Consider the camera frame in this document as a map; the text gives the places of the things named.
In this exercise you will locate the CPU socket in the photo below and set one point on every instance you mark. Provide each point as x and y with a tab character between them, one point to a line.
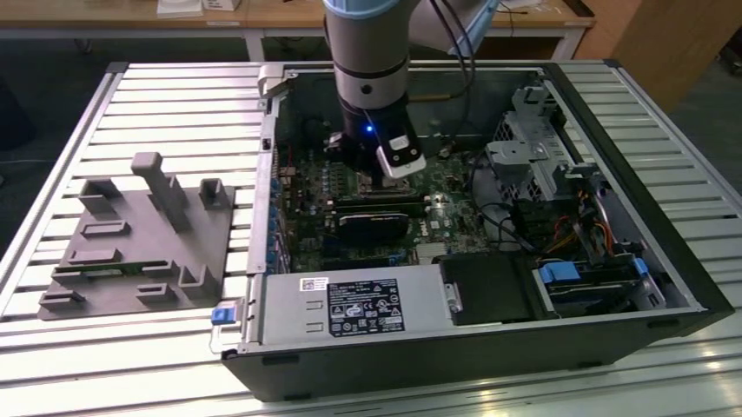
399	191

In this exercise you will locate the white clip RAM slot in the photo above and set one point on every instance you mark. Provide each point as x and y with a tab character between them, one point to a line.
377	212
377	203

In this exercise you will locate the black bay cover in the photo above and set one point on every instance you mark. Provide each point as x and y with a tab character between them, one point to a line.
493	286

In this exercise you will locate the black graphics card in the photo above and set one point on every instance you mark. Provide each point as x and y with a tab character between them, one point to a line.
371	226

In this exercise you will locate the green motherboard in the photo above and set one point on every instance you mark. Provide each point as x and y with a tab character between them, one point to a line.
458	217

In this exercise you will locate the silver chipset heatsink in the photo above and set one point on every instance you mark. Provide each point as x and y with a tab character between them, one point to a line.
434	252

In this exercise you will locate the grey metal drive cage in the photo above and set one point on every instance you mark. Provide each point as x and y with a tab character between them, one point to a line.
522	152

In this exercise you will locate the grey power supply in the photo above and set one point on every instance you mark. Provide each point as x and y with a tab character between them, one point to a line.
290	313

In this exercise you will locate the grey parts rack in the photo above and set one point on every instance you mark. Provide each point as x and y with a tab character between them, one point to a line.
144	243

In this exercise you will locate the blue case latch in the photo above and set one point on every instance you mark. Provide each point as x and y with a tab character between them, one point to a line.
224	315

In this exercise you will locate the white box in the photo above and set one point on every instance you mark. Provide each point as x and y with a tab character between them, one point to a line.
223	4
179	8

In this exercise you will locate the hard disk in blue carrier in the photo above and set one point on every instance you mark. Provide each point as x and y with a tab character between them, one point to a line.
559	273

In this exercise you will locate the green RAM stick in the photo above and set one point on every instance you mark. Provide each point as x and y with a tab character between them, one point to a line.
130	269

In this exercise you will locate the black PC case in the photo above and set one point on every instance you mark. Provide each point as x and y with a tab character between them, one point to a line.
463	369

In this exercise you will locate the blue plastic clip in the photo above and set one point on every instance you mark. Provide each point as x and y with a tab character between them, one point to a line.
638	266

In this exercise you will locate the wooden desk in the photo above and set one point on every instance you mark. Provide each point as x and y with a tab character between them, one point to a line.
87	21

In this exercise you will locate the wooden cabinet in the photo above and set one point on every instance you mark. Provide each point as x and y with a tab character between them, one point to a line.
666	43

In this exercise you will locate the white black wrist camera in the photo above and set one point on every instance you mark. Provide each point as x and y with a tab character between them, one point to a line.
403	167
335	142

